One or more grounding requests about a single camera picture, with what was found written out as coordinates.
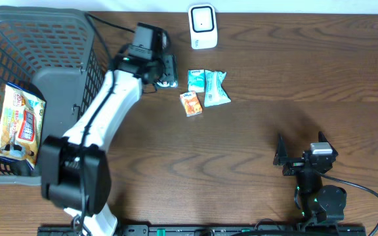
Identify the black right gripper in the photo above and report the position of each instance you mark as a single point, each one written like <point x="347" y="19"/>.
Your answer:
<point x="294" y="164"/>

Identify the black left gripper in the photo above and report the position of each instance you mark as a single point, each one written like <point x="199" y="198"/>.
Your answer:
<point x="170" y="72"/>

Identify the dark round-label can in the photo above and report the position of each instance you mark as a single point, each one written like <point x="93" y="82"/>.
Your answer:
<point x="167" y="84"/>

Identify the teal small tissue pack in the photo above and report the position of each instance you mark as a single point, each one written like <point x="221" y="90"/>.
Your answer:
<point x="196" y="80"/>

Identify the orange small snack pack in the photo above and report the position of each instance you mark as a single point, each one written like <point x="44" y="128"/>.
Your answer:
<point x="190" y="103"/>

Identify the mint green snack packet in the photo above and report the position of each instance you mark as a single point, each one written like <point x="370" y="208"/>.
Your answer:
<point x="214" y="93"/>

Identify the orange wet wipes pack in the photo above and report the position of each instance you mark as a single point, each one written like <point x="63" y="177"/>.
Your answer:
<point x="21" y="125"/>

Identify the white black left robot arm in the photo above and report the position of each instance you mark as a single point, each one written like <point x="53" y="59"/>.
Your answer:
<point x="75" y="174"/>

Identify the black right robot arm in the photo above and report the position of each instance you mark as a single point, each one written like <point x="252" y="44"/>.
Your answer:
<point x="322" y="205"/>

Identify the dark grey plastic basket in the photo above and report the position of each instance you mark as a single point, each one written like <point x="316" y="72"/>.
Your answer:
<point x="48" y="52"/>

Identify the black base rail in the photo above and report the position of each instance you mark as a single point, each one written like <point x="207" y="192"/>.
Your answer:
<point x="144" y="230"/>

